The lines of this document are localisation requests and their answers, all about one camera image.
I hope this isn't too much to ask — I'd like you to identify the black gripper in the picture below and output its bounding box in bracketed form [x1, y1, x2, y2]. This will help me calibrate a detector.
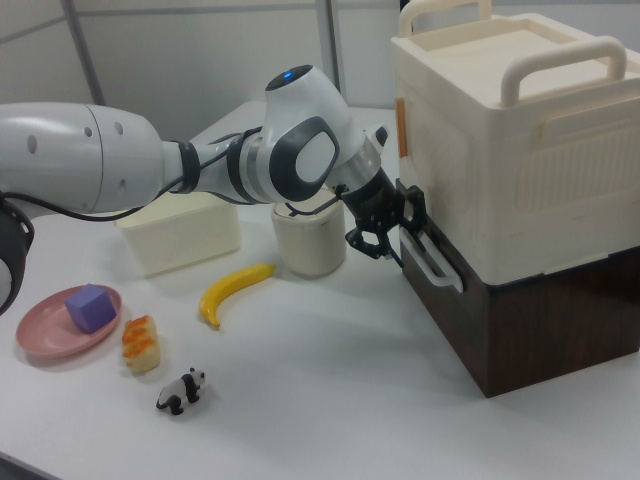
[334, 166, 429, 269]

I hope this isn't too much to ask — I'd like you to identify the dark drawer with white handle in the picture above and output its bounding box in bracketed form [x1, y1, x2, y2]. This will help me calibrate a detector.
[396, 178, 490, 361]

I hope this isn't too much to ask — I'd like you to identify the dark wood drawer cabinet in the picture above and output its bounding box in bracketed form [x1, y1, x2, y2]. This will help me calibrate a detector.
[394, 177, 640, 400]

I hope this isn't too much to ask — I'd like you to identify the cream open plastic bin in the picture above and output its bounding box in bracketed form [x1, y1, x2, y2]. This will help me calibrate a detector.
[113, 195, 242, 279]

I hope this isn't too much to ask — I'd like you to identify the small beige lidded trash can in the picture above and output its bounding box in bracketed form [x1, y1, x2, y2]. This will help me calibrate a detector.
[271, 185, 348, 279]

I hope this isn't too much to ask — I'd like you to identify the yellow toy banana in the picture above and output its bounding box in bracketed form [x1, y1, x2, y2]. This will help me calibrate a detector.
[198, 262, 278, 331]

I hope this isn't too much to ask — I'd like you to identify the toy panda figure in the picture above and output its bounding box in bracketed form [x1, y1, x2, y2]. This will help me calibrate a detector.
[154, 367, 208, 416]

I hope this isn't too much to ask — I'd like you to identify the toy salmon sushi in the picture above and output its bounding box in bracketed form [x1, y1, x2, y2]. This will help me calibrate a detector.
[121, 313, 163, 374]

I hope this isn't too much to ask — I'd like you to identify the purple cube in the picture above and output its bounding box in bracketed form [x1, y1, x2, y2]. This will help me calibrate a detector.
[64, 283, 118, 334]

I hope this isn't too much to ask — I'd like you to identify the pink plate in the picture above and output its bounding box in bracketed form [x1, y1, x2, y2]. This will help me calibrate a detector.
[15, 284, 124, 358]

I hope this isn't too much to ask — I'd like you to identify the cream storage box with handles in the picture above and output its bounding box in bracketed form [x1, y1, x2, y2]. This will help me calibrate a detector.
[389, 0, 640, 289]

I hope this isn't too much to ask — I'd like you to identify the grey partition frame post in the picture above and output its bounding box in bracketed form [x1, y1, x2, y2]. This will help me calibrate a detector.
[326, 0, 348, 99]
[59, 0, 107, 105]

